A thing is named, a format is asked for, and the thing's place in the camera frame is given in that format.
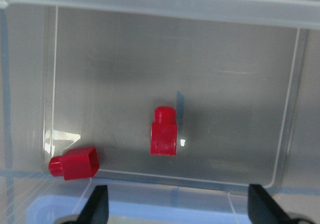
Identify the clear plastic storage box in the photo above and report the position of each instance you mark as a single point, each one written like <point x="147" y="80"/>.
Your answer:
<point x="242" y="75"/>

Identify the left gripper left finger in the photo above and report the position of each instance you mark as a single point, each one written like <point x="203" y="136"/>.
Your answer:
<point x="96" y="209"/>

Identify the blue plastic tray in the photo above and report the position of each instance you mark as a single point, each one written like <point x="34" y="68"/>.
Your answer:
<point x="49" y="208"/>

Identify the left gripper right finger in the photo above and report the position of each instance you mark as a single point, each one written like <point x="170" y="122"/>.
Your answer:
<point x="263" y="209"/>

